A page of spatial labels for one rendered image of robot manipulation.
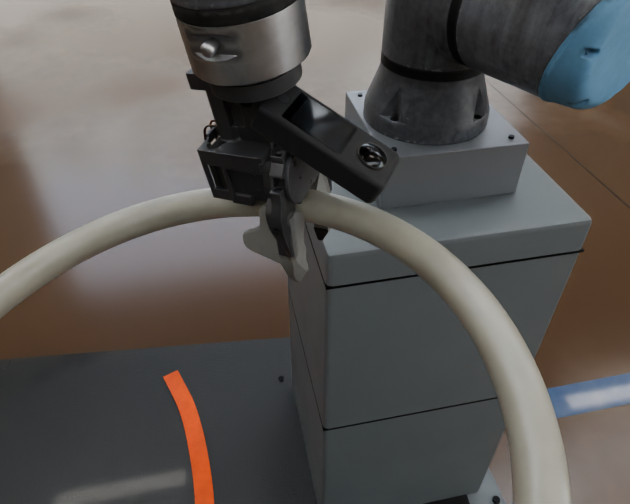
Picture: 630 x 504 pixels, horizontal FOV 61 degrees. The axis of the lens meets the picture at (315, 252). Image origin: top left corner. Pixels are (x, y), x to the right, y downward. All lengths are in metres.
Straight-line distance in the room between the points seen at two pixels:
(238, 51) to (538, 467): 0.31
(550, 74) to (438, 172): 0.23
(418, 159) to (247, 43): 0.44
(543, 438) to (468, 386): 0.72
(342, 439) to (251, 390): 0.57
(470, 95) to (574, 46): 0.22
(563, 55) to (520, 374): 0.36
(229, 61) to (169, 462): 1.26
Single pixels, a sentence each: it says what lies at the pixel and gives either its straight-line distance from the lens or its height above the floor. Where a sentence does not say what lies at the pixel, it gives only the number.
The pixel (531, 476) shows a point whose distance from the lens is 0.33.
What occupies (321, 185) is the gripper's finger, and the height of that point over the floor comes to 1.04.
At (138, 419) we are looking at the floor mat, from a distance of 1.61.
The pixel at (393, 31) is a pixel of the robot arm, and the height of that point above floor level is 1.08.
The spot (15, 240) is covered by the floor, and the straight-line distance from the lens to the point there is 2.38.
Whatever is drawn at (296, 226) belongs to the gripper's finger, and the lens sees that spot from 0.47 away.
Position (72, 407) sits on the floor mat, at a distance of 1.69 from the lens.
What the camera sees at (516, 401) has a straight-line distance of 0.35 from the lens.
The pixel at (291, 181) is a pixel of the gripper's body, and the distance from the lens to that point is 0.43.
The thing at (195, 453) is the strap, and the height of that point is 0.02.
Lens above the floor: 1.31
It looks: 40 degrees down
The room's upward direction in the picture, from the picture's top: straight up
